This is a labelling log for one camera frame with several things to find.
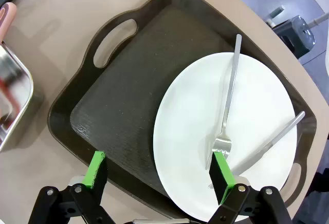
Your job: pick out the pink lint roller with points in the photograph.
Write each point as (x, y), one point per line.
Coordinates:
(9, 16)

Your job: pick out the stainless steel rectangular container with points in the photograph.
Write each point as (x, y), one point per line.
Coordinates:
(15, 85)

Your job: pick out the black fabric object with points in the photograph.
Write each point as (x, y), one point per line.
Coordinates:
(320, 185)

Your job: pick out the silver fork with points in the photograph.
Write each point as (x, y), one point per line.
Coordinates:
(233, 75)

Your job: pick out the dark grey plastic stool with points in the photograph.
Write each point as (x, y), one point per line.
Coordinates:
(298, 36)

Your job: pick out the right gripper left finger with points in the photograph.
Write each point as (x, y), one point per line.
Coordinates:
(96, 172)

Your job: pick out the silver table knife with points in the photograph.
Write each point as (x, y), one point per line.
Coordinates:
(282, 130)

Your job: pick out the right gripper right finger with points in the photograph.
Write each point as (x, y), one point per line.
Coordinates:
(221, 177)

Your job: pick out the white round plate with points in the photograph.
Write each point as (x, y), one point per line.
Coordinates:
(192, 105)

